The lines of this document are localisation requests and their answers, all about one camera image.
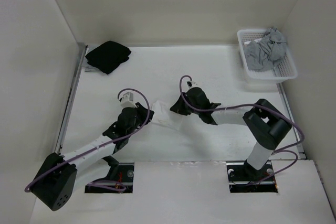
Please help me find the folded black tank top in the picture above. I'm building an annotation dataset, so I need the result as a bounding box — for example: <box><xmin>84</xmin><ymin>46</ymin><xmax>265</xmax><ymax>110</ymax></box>
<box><xmin>86</xmin><ymin>41</ymin><xmax>131</xmax><ymax>74</ymax></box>

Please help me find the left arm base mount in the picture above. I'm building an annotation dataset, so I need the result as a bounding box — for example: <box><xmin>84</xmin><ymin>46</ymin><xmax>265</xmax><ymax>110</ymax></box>
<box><xmin>85</xmin><ymin>156</ymin><xmax>135</xmax><ymax>194</ymax></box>

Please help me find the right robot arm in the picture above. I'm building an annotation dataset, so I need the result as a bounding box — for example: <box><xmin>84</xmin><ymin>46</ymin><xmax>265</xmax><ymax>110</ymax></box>
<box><xmin>170</xmin><ymin>88</ymin><xmax>292</xmax><ymax>181</ymax></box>

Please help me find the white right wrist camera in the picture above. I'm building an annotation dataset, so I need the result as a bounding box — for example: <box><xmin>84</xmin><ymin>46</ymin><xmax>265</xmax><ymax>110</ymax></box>
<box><xmin>187</xmin><ymin>81</ymin><xmax>199</xmax><ymax>89</ymax></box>

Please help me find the white plastic basket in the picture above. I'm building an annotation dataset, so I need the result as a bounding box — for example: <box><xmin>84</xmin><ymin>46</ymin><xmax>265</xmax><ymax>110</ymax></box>
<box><xmin>237</xmin><ymin>27</ymin><xmax>298</xmax><ymax>84</ymax></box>

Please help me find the grey tank top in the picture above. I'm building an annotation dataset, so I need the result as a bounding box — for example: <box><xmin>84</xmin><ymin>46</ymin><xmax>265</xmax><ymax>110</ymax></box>
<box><xmin>244</xmin><ymin>27</ymin><xmax>287</xmax><ymax>72</ymax></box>

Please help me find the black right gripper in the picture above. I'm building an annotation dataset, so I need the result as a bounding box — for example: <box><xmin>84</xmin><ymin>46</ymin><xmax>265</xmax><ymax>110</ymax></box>
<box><xmin>170</xmin><ymin>92</ymin><xmax>201</xmax><ymax>115</ymax></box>

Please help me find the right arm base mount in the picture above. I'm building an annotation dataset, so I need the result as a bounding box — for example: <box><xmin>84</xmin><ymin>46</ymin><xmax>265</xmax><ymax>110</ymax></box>
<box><xmin>226</xmin><ymin>162</ymin><xmax>278</xmax><ymax>193</ymax></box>

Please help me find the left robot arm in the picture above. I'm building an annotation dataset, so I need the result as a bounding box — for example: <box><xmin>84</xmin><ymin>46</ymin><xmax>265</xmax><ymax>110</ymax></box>
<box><xmin>29</xmin><ymin>103</ymin><xmax>154</xmax><ymax>211</ymax></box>

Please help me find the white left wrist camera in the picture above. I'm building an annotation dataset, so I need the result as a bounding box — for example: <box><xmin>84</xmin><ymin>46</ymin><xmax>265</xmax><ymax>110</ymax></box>
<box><xmin>119</xmin><ymin>92</ymin><xmax>137</xmax><ymax>108</ymax></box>

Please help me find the white tank top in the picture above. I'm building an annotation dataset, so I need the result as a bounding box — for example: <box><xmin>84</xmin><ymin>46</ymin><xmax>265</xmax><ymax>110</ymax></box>
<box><xmin>151</xmin><ymin>100</ymin><xmax>183</xmax><ymax>131</ymax></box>

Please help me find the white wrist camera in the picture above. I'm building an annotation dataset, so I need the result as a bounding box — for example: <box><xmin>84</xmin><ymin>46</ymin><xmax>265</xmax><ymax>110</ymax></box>
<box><xmin>187</xmin><ymin>81</ymin><xmax>199</xmax><ymax>89</ymax></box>
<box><xmin>119</xmin><ymin>92</ymin><xmax>137</xmax><ymax>108</ymax></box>

